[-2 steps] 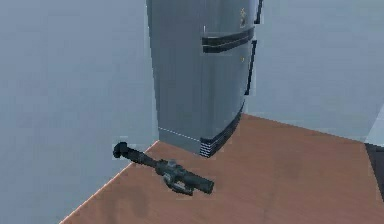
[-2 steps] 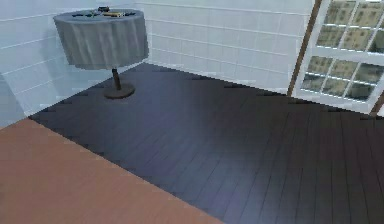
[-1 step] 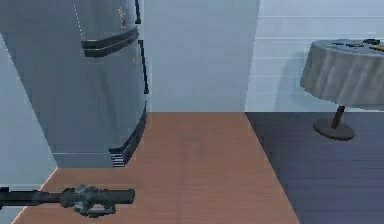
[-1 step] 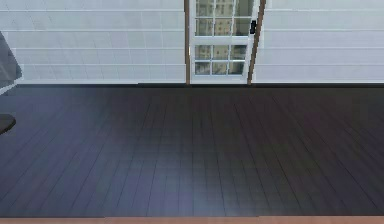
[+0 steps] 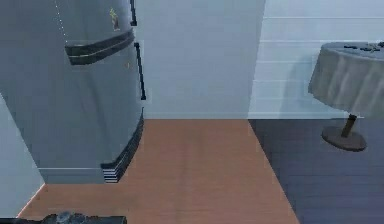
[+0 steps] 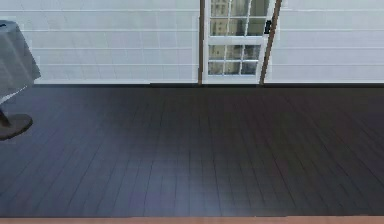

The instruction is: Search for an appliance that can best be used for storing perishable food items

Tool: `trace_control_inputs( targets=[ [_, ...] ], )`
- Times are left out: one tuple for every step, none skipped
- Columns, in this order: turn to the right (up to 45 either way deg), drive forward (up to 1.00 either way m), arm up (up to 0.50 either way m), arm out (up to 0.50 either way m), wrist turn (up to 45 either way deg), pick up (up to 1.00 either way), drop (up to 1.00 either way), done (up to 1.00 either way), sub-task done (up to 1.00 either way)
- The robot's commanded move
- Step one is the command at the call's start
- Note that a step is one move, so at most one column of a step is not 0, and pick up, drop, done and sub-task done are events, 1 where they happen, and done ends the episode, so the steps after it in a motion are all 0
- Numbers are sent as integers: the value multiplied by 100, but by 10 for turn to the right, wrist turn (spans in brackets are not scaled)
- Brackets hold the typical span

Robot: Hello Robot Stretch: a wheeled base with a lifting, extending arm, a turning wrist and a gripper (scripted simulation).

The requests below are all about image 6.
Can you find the white glazed room door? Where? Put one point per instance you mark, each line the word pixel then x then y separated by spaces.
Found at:
pixel 237 40

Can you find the table with grey cloth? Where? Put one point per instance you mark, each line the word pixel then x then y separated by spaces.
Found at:
pixel 13 63

